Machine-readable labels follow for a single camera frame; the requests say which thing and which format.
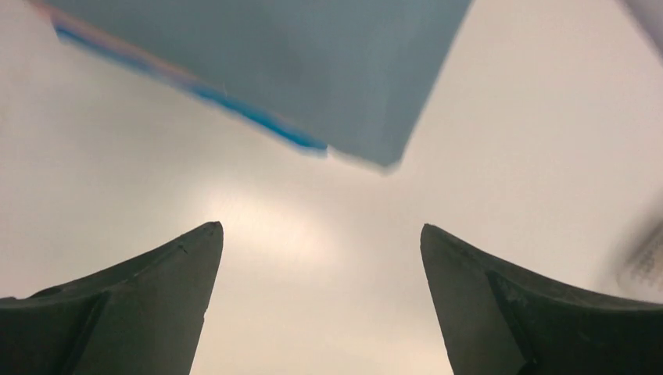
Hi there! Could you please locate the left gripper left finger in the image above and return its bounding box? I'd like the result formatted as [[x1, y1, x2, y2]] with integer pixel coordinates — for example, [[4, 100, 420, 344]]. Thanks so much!
[[1, 222, 224, 374]]

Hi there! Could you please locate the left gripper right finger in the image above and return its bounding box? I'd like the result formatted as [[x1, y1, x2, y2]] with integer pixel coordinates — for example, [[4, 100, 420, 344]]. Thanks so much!
[[420, 224, 662, 374]]

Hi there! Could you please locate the grey-blue t shirt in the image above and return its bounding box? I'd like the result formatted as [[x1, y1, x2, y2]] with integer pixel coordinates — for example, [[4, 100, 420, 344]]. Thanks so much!
[[44, 1, 470, 167]]

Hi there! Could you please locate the blue folded t shirt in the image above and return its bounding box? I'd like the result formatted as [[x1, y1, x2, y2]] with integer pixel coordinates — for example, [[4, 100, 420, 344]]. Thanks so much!
[[54, 23, 328, 155]]

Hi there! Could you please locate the pink folded t shirt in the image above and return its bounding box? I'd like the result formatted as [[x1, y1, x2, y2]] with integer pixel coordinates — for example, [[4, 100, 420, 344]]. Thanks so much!
[[29, 1, 200, 87]]

